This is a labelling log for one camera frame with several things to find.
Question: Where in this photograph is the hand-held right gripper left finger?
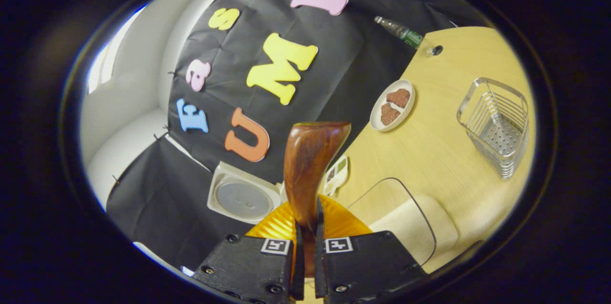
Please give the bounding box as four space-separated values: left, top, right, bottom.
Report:
192 200 305 304

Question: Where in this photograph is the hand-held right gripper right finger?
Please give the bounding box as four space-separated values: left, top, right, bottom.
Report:
314 194 428 304

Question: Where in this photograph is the white rice cooker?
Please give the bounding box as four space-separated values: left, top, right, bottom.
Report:
207 161 287 225

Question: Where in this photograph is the brown wooden spoon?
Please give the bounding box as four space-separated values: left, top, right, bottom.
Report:
284 122 352 278

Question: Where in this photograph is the metal wire chopstick holder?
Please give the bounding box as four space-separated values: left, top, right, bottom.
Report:
457 77 529 180

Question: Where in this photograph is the white seasoning dish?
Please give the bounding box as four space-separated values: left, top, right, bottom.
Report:
323 155 350 197

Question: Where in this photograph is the white round plate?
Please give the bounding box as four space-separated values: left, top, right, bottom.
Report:
370 79 416 132

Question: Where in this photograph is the brown meat piece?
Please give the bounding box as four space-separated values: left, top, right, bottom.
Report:
386 88 411 108
380 103 401 126

